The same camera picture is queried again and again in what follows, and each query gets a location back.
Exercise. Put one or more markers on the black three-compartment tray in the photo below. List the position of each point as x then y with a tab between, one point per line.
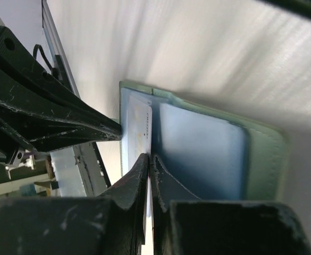
300	7

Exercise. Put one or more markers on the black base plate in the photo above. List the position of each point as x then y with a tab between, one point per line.
92	170

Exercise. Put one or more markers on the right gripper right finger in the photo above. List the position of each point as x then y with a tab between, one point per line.
185	224

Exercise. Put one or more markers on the aluminium frame rail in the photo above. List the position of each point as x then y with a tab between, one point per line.
61	68

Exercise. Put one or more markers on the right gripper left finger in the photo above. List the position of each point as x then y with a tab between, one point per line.
111	223

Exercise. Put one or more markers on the green card holder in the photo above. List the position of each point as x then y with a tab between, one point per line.
213	153

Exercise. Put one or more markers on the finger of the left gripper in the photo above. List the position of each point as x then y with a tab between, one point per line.
37	112

